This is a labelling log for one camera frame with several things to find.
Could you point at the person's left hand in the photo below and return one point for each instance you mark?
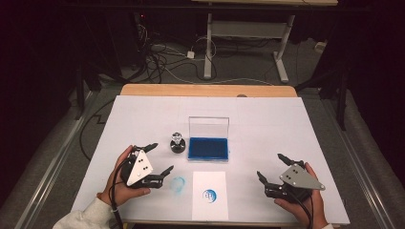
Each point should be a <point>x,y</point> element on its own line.
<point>121,193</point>

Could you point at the white paper sheet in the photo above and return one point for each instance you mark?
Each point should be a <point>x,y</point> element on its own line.
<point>210,181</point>

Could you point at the grey table grommet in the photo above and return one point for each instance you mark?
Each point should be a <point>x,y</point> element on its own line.
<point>242,95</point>

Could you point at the black computer tower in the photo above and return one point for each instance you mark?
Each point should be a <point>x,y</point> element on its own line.
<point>141,31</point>

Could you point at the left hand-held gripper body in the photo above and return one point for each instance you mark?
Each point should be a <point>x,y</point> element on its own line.
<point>140,168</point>

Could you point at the aluminium floor rail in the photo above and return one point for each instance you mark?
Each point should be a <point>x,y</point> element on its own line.
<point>365,178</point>
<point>54,171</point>

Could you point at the white power adapter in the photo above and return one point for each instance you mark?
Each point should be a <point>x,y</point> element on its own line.
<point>190,54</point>

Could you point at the blue ink pad clear-lid case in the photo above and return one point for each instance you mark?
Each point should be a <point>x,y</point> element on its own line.
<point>208,149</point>

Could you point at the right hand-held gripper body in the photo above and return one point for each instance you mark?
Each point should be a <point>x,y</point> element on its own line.
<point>299,179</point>

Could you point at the small beige box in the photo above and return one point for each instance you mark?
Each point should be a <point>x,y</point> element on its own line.
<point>321,47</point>

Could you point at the person's right hand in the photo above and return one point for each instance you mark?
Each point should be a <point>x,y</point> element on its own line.
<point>320,210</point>

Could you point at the black metal stand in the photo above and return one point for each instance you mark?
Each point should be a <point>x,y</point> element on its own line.
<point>80,95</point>

